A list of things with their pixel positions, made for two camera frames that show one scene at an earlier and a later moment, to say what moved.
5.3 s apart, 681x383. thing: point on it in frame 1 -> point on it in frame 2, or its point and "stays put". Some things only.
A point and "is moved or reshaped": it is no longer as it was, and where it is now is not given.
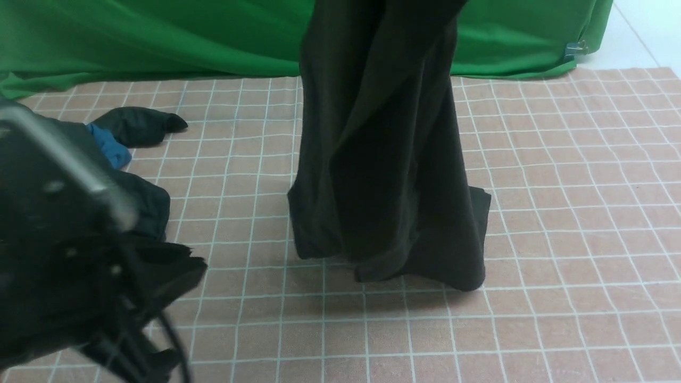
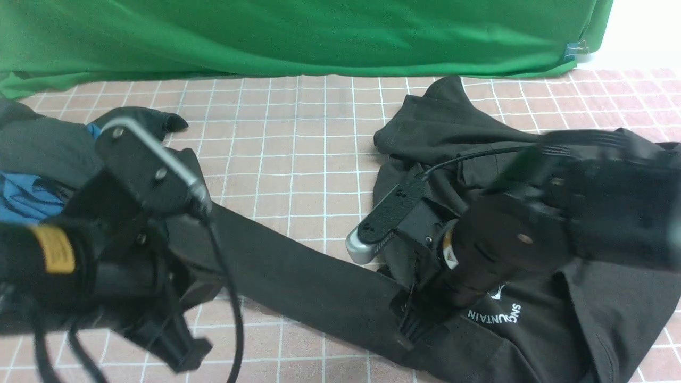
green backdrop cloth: x=44 y=43 stays put
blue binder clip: x=572 y=49 stays put
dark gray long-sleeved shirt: x=380 y=175 -> x=570 y=324
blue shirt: x=116 y=153 is moved or reshaped
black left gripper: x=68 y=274 -> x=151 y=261
